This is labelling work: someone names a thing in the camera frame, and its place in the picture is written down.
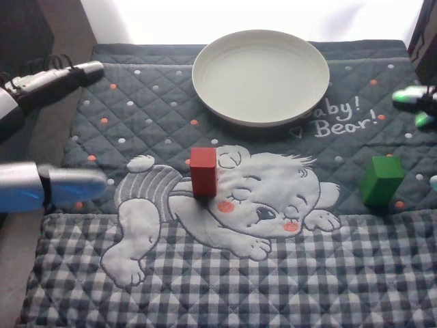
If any red rectangular wooden block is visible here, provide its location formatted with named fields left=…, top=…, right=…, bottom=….
left=189, top=146, right=219, bottom=198

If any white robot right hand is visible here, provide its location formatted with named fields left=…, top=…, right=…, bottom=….
left=0, top=60, right=109, bottom=215

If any grey quilt with printed bear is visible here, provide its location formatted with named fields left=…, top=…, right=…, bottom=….
left=18, top=40, right=437, bottom=328

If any green rectangular wooden block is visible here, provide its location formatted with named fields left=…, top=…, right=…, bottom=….
left=358, top=155, right=406, bottom=208

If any dark brown background post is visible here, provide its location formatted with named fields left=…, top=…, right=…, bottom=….
left=408, top=0, right=437, bottom=86

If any round white plate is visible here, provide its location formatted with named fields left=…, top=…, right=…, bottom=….
left=191, top=30, right=330, bottom=128

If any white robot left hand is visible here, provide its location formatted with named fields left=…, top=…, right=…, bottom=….
left=391, top=85, right=437, bottom=193

